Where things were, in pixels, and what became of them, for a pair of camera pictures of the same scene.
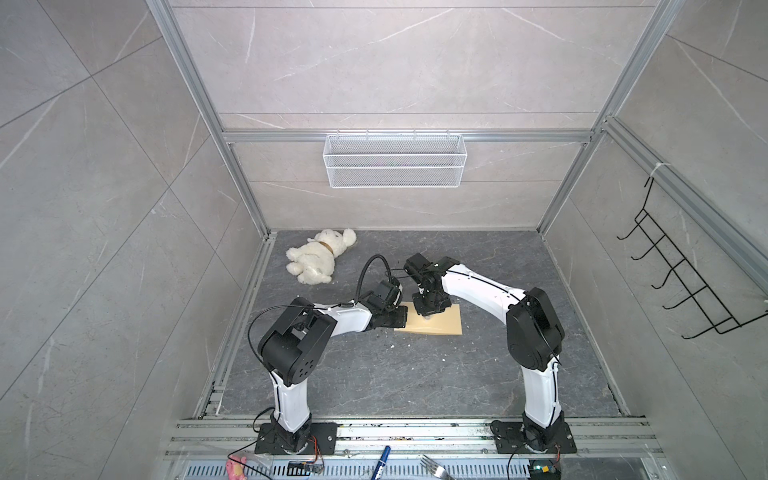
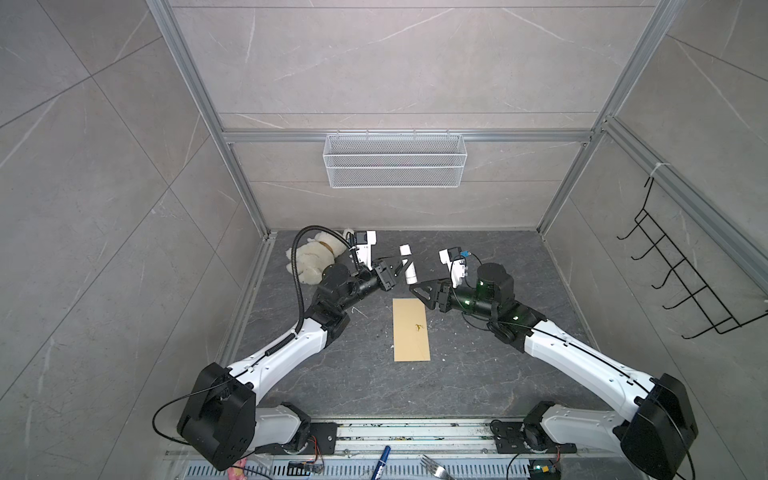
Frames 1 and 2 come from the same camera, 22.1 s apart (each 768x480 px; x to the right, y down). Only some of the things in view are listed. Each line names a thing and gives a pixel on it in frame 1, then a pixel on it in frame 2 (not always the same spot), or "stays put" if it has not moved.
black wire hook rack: x=703 y=299 stays put
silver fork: x=435 y=468 stays put
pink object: x=235 y=470 stays put
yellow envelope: x=445 y=322 to x=410 y=333
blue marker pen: x=383 y=460 stays put
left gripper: x=403 y=315 to x=385 y=278
